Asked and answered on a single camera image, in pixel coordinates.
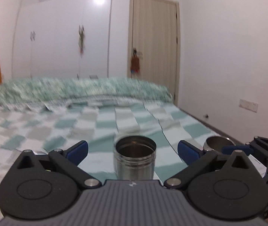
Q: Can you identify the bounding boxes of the tall stainless steel cup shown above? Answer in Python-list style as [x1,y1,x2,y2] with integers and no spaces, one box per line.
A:
[113,136,157,181]

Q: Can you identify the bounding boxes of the red hanging door ornament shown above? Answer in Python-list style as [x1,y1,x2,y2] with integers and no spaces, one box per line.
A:
[130,48,141,78]

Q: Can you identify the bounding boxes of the small stainless steel cup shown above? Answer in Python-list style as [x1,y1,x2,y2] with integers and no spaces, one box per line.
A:
[203,136,234,157]

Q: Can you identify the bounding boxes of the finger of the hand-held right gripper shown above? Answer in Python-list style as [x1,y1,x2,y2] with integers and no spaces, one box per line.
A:
[222,136,268,161]

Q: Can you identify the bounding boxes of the beige door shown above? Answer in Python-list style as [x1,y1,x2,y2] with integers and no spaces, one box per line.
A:
[127,0,181,104]

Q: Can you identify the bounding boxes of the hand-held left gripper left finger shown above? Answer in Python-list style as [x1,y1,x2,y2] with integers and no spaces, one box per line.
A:
[14,140,102,190]

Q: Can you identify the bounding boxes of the green checkered blanket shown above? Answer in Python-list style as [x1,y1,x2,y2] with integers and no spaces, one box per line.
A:
[0,98,267,226]

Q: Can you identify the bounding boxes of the white wall socket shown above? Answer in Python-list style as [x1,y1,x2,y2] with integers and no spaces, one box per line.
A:
[239,98,259,112]

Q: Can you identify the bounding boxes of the hanging wardrobe ornament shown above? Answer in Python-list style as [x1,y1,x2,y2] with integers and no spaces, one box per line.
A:
[78,25,85,57]

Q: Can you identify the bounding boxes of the green patterned quilt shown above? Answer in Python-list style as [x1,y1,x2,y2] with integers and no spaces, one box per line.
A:
[0,76,173,111]

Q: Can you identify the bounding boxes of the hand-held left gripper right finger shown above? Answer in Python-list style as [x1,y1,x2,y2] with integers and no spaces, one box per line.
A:
[164,140,255,190]

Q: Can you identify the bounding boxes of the white wardrobe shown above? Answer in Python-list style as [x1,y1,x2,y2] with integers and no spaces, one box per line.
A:
[12,0,115,80]

